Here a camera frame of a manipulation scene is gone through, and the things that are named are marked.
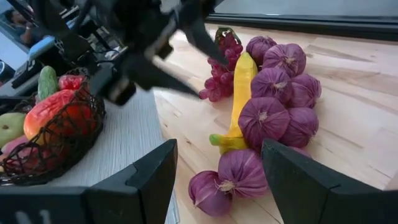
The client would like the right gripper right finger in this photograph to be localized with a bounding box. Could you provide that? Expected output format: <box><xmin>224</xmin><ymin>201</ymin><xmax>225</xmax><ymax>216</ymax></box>
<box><xmin>262</xmin><ymin>138</ymin><xmax>398</xmax><ymax>224</ymax></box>

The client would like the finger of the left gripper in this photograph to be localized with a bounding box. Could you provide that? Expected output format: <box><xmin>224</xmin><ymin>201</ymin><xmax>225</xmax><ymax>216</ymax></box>
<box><xmin>129</xmin><ymin>57</ymin><xmax>200</xmax><ymax>98</ymax></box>
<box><xmin>179</xmin><ymin>14</ymin><xmax>230</xmax><ymax>65</ymax></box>

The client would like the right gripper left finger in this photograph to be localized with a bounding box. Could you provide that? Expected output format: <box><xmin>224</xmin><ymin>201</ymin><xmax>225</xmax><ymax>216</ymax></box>
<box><xmin>0</xmin><ymin>139</ymin><xmax>178</xmax><ymax>224</ymax></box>

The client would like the purple grape bunch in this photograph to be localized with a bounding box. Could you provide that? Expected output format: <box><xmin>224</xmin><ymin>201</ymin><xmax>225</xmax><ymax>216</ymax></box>
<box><xmin>198</xmin><ymin>27</ymin><xmax>244</xmax><ymax>103</ymax></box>

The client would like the purple onion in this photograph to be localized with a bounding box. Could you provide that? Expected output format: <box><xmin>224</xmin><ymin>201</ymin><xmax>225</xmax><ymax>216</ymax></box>
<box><xmin>245</xmin><ymin>35</ymin><xmax>278</xmax><ymax>66</ymax></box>
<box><xmin>285</xmin><ymin>73</ymin><xmax>323</xmax><ymax>109</ymax></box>
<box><xmin>188</xmin><ymin>170</ymin><xmax>233</xmax><ymax>218</ymax></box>
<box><xmin>238</xmin><ymin>96</ymin><xmax>290</xmax><ymax>153</ymax></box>
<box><xmin>278</xmin><ymin>107</ymin><xmax>320</xmax><ymax>149</ymax></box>
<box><xmin>262</xmin><ymin>42</ymin><xmax>307</xmax><ymax>78</ymax></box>
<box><xmin>217</xmin><ymin>148</ymin><xmax>270</xmax><ymax>199</ymax></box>
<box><xmin>250</xmin><ymin>67</ymin><xmax>293</xmax><ymax>105</ymax></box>

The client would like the yellow banana green stem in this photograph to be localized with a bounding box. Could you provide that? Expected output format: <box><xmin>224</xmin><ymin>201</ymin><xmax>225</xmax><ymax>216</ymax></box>
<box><xmin>209</xmin><ymin>52</ymin><xmax>259</xmax><ymax>156</ymax></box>

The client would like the red strawberry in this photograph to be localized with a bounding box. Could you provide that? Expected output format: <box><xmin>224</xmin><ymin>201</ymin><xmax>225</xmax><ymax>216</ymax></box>
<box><xmin>58</xmin><ymin>73</ymin><xmax>87</xmax><ymax>91</ymax></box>

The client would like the green cucumber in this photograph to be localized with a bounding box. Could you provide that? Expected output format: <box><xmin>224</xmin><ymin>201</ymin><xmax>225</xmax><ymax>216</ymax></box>
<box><xmin>37</xmin><ymin>65</ymin><xmax>59</xmax><ymax>102</ymax></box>

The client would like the orange red mango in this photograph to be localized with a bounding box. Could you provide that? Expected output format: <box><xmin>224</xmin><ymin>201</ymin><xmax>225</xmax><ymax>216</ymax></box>
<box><xmin>23</xmin><ymin>89</ymin><xmax>96</xmax><ymax>144</ymax></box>

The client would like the pink plastic fruit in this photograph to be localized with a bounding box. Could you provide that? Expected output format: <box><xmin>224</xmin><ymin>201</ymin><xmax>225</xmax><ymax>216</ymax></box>
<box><xmin>0</xmin><ymin>134</ymin><xmax>30</xmax><ymax>156</ymax></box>

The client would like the green pear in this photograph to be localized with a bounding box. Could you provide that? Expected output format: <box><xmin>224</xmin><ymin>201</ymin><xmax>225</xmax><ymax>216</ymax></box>
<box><xmin>0</xmin><ymin>111</ymin><xmax>27</xmax><ymax>149</ymax></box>

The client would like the dark wicker basket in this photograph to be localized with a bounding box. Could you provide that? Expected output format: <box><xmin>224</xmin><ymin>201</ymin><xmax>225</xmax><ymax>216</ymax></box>
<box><xmin>0</xmin><ymin>67</ymin><xmax>106</xmax><ymax>187</ymax></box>

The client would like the grey woven placemat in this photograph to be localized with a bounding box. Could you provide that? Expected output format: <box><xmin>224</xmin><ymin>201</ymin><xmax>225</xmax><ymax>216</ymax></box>
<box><xmin>46</xmin><ymin>88</ymin><xmax>181</xmax><ymax>224</ymax></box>

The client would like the person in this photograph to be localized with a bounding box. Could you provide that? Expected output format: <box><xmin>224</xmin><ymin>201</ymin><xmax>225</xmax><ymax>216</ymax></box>
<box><xmin>4</xmin><ymin>8</ymin><xmax>44</xmax><ymax>47</ymax></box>

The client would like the black remote device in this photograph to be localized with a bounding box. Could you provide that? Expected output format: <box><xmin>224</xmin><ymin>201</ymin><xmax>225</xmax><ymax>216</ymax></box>
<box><xmin>11</xmin><ymin>58</ymin><xmax>43</xmax><ymax>90</ymax></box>

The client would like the black round speaker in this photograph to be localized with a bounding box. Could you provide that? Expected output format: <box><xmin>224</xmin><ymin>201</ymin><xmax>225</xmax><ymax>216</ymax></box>
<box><xmin>0</xmin><ymin>60</ymin><xmax>15</xmax><ymax>83</ymax></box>

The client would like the black table edge rail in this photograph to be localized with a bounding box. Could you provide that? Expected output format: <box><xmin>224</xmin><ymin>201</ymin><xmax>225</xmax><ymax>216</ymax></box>
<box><xmin>205</xmin><ymin>12</ymin><xmax>398</xmax><ymax>42</ymax></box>

